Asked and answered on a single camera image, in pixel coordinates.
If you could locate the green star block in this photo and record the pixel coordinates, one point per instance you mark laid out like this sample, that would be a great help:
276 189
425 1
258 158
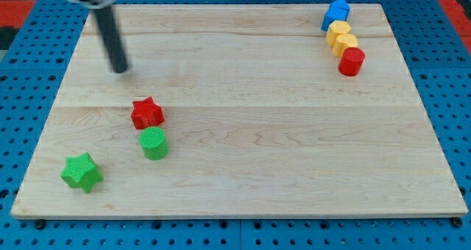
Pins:
81 172

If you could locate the blue house-shaped block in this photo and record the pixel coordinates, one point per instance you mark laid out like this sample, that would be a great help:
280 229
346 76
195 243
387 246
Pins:
338 10

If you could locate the red star block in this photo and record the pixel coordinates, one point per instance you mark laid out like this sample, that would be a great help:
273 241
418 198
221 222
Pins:
146 113

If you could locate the green cylinder block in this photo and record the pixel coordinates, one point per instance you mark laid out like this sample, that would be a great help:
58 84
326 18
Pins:
153 143

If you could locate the red cylinder block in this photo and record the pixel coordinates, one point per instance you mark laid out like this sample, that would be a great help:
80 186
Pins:
351 61

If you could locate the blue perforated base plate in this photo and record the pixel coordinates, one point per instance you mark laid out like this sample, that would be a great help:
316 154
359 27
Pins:
431 34

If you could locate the yellow block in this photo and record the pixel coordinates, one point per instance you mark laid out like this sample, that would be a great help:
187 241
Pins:
335 29
343 42

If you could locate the lower yellow block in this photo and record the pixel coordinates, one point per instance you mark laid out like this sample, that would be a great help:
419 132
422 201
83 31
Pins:
343 42

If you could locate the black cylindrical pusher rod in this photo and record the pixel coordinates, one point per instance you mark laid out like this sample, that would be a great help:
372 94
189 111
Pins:
111 38

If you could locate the wooden board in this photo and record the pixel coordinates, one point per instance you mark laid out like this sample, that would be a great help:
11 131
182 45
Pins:
259 122

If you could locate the upper yellow block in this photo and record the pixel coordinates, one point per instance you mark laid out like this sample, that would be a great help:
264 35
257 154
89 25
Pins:
335 29

